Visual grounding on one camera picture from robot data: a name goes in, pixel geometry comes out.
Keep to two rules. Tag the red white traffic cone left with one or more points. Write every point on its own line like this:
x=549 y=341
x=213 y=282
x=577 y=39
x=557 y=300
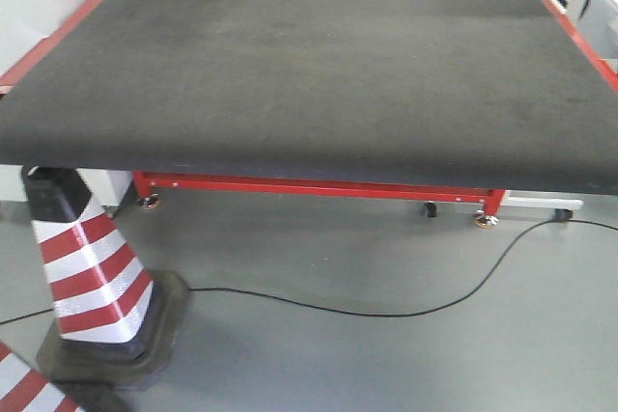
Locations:
x=115 y=321

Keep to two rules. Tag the red white traffic cone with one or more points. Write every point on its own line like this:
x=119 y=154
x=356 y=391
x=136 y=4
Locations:
x=23 y=388
x=115 y=321

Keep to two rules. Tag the red white traffic cone right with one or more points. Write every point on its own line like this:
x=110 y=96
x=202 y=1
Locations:
x=23 y=388

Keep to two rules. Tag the red conveyor frame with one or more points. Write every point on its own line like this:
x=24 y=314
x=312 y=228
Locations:
x=314 y=187

